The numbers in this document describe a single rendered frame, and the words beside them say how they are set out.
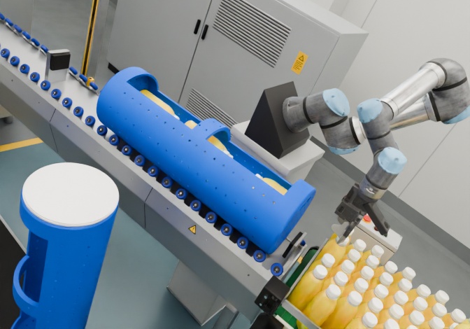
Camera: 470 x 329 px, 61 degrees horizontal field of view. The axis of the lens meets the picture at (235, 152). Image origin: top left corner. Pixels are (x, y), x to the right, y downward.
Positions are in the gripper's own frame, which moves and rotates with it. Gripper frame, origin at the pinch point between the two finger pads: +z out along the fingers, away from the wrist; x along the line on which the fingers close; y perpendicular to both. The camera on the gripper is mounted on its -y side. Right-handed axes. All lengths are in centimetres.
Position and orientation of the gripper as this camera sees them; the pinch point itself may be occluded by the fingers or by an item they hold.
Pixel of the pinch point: (343, 239)
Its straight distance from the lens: 140.9
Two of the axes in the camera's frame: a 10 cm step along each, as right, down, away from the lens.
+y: -7.8, -5.5, 3.0
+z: -3.5, 7.8, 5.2
